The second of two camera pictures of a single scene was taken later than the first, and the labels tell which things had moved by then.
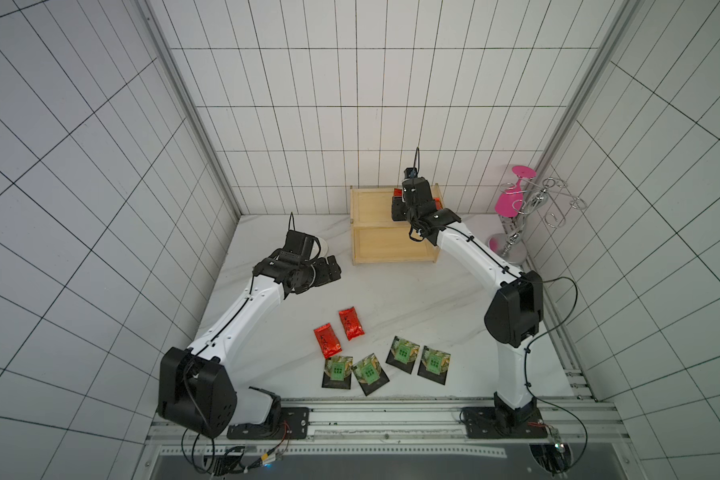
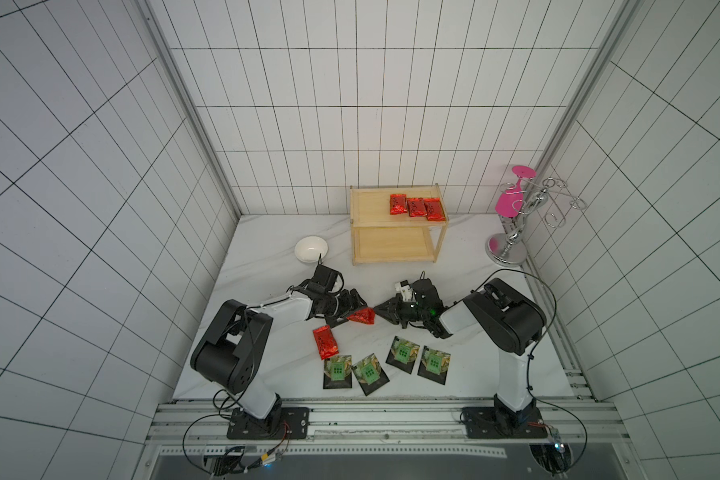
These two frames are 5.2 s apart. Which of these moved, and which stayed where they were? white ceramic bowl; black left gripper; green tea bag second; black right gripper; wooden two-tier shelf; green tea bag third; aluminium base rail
Moved: black right gripper; black left gripper
Stayed: wooden two-tier shelf; green tea bag third; green tea bag second; aluminium base rail; white ceramic bowl
